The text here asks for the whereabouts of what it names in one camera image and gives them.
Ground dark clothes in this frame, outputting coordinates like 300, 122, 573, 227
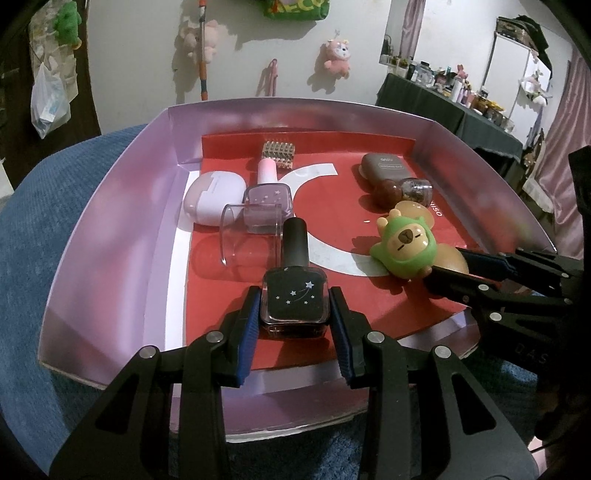
517, 14, 555, 65

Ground taupe compact case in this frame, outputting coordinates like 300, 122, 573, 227
360, 152, 416, 183

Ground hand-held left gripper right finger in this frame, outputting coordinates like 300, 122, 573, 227
330, 286, 539, 480

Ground green capybara toy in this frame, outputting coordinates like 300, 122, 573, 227
369, 200, 469, 281

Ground black nail polish bottle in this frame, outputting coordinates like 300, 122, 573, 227
259, 218, 332, 340

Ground brown glitter bottle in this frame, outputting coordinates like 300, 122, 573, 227
373, 176, 435, 209

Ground lilac earbud case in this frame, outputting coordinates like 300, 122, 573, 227
182, 171, 247, 227

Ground orange stick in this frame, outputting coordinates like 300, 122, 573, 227
198, 0, 209, 101

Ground row of cosmetic bottles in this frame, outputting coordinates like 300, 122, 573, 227
388, 53, 515, 132

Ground white hanging organizer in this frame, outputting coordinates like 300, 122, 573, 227
30, 4, 79, 79

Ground pink cardboard box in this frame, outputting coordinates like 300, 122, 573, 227
37, 97, 557, 437

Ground purple nail polish bottle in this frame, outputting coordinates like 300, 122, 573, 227
242, 158, 294, 234

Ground dark wooden door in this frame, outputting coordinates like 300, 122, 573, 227
28, 0, 102, 139

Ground table with dark cloth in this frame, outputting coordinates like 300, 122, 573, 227
375, 73, 522, 162

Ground patterned storage bag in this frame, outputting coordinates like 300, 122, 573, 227
496, 16, 539, 47

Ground gold perforated cylinder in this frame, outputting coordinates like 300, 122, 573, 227
261, 140, 296, 171

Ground pink pig plush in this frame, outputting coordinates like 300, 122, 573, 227
180, 19, 220, 63

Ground red paper sheet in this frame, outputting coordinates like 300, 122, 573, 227
185, 131, 472, 372

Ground clear plastic bag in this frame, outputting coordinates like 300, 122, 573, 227
30, 62, 72, 139

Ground green tote bag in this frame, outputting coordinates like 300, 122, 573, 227
263, 0, 331, 21

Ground clear plastic cup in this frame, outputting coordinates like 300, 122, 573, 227
219, 203, 284, 268

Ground pink bear plush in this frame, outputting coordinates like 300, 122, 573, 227
323, 39, 352, 77

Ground white hanging plush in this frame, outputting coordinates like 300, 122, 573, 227
519, 69, 552, 104

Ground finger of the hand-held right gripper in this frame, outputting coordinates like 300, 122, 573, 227
455, 247, 583, 296
425, 265, 568, 324

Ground pink curtain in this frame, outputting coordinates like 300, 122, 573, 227
531, 46, 591, 259

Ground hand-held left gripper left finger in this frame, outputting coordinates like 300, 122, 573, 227
48, 286, 262, 480

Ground green plush toy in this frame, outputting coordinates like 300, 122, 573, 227
52, 0, 84, 51

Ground blue fleece blanket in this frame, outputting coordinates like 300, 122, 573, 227
0, 124, 541, 480

